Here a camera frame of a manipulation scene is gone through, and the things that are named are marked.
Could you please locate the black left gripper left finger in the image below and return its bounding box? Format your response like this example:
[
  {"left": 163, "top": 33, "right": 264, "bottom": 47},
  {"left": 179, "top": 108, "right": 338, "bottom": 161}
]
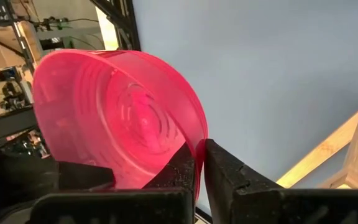
[{"left": 29, "top": 142, "right": 196, "bottom": 224}]

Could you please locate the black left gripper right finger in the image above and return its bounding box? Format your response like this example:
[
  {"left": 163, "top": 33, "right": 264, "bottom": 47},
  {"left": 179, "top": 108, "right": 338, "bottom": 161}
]
[{"left": 203, "top": 139, "right": 358, "bottom": 224}]

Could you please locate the red plastic bowl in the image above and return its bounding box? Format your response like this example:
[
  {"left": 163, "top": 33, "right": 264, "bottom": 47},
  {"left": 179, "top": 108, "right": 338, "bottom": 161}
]
[{"left": 32, "top": 49, "right": 209, "bottom": 200}]

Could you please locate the cluttered background workbench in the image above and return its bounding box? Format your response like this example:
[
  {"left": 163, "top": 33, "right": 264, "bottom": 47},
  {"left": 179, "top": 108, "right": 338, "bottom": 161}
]
[{"left": 0, "top": 18, "right": 43, "bottom": 122}]

